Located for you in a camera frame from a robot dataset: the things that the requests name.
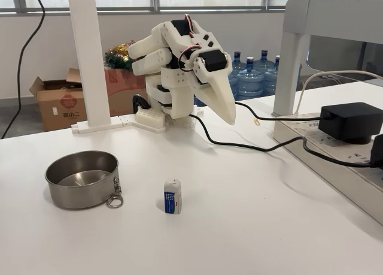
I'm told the small white and blue box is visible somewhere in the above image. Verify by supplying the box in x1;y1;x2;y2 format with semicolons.
163;177;183;215

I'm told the red brown cardboard box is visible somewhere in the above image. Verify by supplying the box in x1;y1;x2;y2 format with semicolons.
103;67;162;117

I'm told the open brown cardboard box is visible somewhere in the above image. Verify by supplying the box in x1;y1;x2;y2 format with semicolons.
29;67;90;132

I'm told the round metal bowl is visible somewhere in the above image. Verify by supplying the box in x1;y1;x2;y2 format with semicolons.
44;150;120;210

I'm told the blue water jug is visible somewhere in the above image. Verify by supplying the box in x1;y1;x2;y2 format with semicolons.
253;49;276;75
230;50;248;75
236;56;266;101
263;55;281;96

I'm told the black table clamp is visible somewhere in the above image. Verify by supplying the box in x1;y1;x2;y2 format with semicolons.
132;93;151;111

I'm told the Christmas wreath with tinsel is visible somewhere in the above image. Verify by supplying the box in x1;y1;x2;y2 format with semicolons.
104;41;136;72

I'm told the black power adapter brick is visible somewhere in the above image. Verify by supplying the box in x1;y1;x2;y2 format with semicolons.
318;102;380;145

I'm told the white power strip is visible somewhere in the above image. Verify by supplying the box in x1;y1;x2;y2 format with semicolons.
273;114;383;226

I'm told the black plug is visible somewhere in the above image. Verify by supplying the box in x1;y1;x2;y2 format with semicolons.
370;133;383;168

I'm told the red white black servo wire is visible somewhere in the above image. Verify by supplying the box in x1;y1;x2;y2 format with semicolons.
178;13;203;73

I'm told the black cable from arm base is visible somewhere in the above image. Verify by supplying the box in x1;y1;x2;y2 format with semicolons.
189;113;373;168

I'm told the black power adapter cable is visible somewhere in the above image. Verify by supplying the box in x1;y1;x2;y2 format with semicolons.
234;101;326;120

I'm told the white shelf frame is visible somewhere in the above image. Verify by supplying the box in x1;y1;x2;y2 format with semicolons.
272;0;383;117

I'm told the white cable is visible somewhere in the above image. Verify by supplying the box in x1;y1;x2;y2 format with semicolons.
294;70;383;114

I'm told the white camera stand post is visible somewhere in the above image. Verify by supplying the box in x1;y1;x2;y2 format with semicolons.
66;0;136;135

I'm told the metal key ring clasp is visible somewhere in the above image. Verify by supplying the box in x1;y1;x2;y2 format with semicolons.
105;179;124;209

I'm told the black hanging cable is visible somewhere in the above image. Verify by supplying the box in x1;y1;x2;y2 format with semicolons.
0;0;46;140

